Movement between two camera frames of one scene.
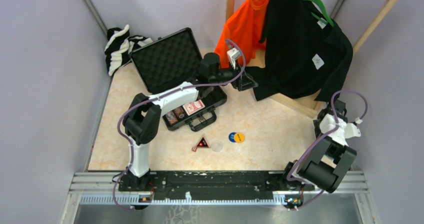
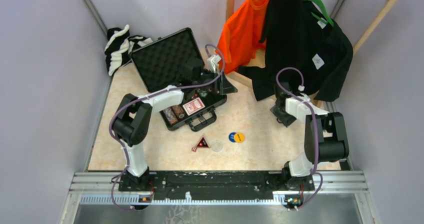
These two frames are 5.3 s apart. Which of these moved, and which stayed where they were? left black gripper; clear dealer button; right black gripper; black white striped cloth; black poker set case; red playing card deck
Moved: left black gripper; right black gripper
Stayed: black poker set case; black white striped cloth; red playing card deck; clear dealer button
